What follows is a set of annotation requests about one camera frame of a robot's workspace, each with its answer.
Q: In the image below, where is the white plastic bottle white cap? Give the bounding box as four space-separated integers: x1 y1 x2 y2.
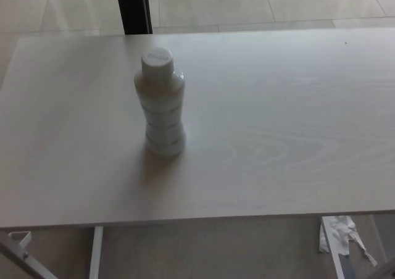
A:
133 46 188 157

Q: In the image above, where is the white metal table leg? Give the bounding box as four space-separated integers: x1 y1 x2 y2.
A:
89 226 104 279

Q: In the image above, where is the crumpled white paper strip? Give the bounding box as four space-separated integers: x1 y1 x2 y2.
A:
318 215 379 268

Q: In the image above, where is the white table leg grey panel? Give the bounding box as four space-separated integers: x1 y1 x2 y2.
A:
319 216 356 279

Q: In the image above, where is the black vertical post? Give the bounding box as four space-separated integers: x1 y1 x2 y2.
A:
114 0 154 35

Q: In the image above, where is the white metal bracket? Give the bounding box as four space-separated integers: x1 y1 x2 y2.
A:
7 230 32 256

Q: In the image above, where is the grey diagonal frame bar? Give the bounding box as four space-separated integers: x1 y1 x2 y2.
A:
0 240 59 279

